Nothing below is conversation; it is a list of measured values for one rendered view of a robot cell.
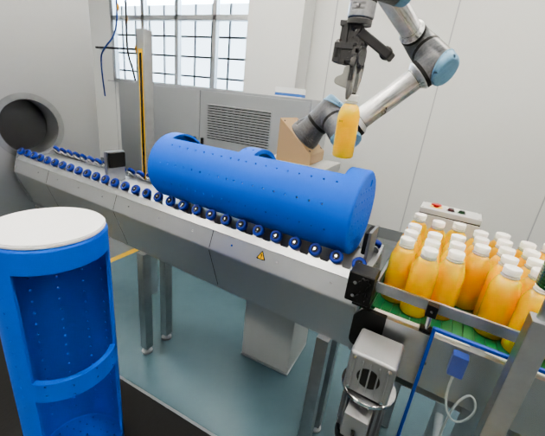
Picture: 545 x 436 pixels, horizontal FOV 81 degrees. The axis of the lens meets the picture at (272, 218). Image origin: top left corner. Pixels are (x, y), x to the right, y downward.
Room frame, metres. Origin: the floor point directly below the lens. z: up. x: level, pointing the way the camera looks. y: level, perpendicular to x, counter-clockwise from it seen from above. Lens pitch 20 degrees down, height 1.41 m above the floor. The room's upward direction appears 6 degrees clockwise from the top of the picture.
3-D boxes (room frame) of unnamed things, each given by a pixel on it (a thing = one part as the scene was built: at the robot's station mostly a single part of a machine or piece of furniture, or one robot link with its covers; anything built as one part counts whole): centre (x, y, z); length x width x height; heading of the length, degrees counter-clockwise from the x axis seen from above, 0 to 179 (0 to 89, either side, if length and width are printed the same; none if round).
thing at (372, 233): (0.98, -0.33, 0.99); 0.10 x 0.02 x 0.12; 151
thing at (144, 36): (1.99, 0.82, 0.85); 0.06 x 0.06 x 1.70; 61
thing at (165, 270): (1.55, 0.56, 0.31); 0.06 x 0.06 x 0.63; 61
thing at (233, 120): (3.32, 0.68, 0.72); 2.15 x 0.54 x 1.45; 65
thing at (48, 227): (0.78, 0.60, 1.03); 0.28 x 0.28 x 0.01
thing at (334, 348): (1.08, -0.30, 0.31); 0.06 x 0.06 x 0.63; 61
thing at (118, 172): (1.62, 0.84, 1.00); 0.10 x 0.04 x 0.15; 151
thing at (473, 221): (1.14, -0.65, 1.05); 0.20 x 0.10 x 0.10; 61
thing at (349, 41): (1.07, -0.18, 1.59); 0.09 x 0.08 x 0.12; 62
